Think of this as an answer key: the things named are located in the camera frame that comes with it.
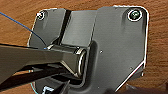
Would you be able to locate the dark robot base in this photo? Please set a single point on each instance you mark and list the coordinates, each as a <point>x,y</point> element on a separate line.
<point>113,43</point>

